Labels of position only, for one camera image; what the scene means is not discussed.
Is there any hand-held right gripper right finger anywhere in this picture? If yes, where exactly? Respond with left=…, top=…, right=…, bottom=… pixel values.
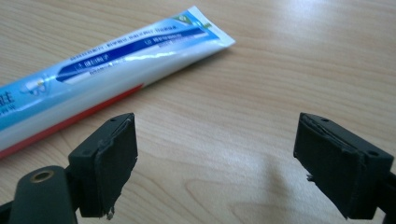
left=292, top=112, right=395, bottom=220

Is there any blue and white toothpaste tube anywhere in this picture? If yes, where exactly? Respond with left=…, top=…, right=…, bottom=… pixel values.
left=0, top=5, right=236, bottom=160

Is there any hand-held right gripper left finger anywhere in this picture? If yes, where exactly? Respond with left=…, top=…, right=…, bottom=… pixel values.
left=67, top=112, right=139, bottom=220

